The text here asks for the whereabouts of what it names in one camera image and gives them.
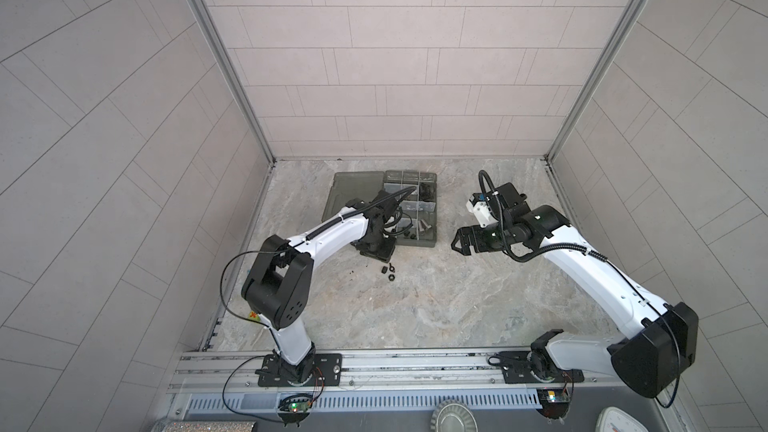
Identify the silver hex bolt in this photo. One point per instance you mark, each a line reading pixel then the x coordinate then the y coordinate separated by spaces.
pixel 424 225

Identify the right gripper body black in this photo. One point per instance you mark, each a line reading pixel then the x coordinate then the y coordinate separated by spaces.
pixel 490 238

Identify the black bolt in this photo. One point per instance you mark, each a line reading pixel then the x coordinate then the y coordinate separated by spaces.
pixel 427 192

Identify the glittery grey roll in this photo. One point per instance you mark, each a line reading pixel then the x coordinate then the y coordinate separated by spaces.
pixel 204 426

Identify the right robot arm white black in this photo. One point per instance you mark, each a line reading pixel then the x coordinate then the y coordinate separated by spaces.
pixel 656 340

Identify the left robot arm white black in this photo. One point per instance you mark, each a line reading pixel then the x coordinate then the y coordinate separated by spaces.
pixel 278 284

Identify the white scale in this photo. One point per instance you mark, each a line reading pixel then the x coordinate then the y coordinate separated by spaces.
pixel 613 419

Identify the round metal dish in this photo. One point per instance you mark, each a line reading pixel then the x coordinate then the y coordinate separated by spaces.
pixel 453 416

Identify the right circuit board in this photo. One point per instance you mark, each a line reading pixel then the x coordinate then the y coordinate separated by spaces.
pixel 555 403

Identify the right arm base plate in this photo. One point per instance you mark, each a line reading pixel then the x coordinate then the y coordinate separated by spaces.
pixel 532 367

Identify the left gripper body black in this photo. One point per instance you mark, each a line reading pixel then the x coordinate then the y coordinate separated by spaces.
pixel 379 247

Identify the circuit board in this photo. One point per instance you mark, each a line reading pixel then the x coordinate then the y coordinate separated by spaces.
pixel 555 403
pixel 296 404

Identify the left circuit board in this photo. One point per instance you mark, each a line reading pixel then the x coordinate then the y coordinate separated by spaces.
pixel 296 404

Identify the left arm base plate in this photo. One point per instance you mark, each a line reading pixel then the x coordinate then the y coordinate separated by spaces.
pixel 315 368

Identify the aluminium mounting rail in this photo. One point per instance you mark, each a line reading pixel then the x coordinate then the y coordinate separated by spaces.
pixel 387 369

